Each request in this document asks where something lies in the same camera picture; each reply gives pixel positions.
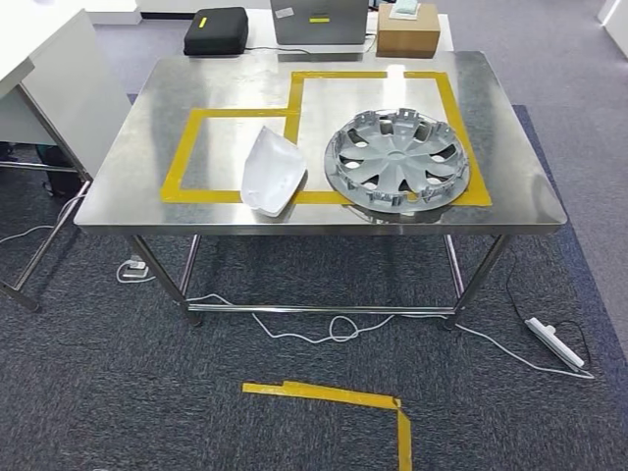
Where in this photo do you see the white curved car body part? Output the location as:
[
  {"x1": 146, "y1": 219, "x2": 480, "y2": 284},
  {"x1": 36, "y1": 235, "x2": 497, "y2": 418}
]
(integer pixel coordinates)
[{"x1": 240, "y1": 125, "x2": 308, "y2": 219}]

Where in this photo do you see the stainless steel workbench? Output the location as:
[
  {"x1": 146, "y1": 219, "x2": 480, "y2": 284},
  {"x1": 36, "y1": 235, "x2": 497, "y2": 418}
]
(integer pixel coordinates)
[{"x1": 73, "y1": 50, "x2": 569, "y2": 330}]

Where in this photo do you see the silver wheel hubcap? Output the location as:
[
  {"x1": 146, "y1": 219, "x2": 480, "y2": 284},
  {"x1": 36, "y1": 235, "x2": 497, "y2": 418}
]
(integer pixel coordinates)
[{"x1": 324, "y1": 107, "x2": 471, "y2": 216}]

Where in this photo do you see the yellow floor tape square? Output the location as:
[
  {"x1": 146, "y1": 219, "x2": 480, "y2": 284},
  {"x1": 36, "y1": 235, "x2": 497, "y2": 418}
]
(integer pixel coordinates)
[{"x1": 242, "y1": 381, "x2": 414, "y2": 471}]

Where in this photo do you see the small yellow tape rectangle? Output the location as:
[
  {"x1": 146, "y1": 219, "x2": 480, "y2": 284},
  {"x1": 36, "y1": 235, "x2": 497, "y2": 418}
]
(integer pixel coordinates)
[{"x1": 160, "y1": 107, "x2": 301, "y2": 205}]

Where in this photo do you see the silver laptop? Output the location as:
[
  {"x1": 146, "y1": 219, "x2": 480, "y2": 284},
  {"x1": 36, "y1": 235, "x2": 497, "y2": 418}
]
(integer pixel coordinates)
[{"x1": 269, "y1": 0, "x2": 370, "y2": 48}]

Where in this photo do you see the white table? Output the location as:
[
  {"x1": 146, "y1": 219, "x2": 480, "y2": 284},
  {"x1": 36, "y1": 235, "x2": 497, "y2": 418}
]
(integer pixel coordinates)
[{"x1": 244, "y1": 9, "x2": 455, "y2": 64}]

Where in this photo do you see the large yellow tape rectangle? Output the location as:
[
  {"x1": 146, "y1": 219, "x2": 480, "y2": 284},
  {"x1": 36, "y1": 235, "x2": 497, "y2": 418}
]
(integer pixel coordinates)
[{"x1": 285, "y1": 70, "x2": 493, "y2": 209}]

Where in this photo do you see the brown cardboard box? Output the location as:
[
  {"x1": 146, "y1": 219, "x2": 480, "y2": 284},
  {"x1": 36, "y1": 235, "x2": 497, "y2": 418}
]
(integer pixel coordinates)
[{"x1": 375, "y1": 3, "x2": 442, "y2": 61}]

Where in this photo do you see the grey floor socket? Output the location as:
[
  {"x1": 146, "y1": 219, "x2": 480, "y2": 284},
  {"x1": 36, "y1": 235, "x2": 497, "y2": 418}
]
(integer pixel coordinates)
[{"x1": 120, "y1": 258, "x2": 149, "y2": 281}]

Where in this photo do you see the black zip case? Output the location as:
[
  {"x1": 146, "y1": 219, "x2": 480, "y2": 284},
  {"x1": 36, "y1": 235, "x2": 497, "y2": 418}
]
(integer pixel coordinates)
[{"x1": 183, "y1": 6, "x2": 250, "y2": 58}]

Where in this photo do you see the pale green tissue pack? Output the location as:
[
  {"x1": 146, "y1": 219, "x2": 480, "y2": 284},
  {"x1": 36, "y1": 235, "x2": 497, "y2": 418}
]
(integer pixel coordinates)
[{"x1": 389, "y1": 0, "x2": 422, "y2": 21}]

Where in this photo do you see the white power strip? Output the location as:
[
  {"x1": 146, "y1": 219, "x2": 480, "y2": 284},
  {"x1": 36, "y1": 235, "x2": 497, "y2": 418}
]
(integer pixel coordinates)
[{"x1": 525, "y1": 316, "x2": 586, "y2": 372}]

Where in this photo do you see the black bag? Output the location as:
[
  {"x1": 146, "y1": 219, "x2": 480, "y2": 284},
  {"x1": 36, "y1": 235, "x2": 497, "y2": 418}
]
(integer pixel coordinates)
[{"x1": 34, "y1": 143, "x2": 84, "y2": 197}]

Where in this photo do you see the white desk with steel legs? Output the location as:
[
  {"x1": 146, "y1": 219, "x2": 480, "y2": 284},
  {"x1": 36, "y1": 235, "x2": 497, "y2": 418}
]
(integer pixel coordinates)
[{"x1": 0, "y1": 7, "x2": 133, "y2": 315}]

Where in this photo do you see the black cable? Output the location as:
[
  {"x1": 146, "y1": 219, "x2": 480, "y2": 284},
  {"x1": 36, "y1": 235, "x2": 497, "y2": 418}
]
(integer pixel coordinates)
[{"x1": 503, "y1": 249, "x2": 593, "y2": 367}]

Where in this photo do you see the long white cable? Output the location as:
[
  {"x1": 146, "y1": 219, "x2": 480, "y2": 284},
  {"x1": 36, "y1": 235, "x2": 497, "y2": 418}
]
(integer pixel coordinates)
[{"x1": 186, "y1": 293, "x2": 596, "y2": 381}]

